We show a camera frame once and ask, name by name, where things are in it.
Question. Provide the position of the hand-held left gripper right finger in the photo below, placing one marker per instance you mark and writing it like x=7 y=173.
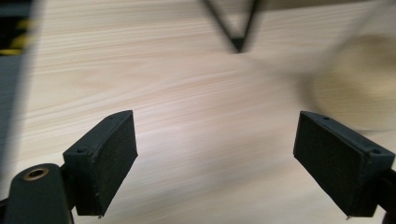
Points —
x=336 y=168

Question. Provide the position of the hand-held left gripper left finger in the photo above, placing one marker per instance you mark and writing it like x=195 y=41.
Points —
x=102 y=161

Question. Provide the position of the glass jar with beige powder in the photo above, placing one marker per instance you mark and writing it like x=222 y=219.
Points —
x=351 y=87

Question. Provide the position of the black metal shelf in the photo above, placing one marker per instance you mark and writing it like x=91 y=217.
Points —
x=238 y=43

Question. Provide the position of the black stand with striped base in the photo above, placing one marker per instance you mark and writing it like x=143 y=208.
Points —
x=14 y=42

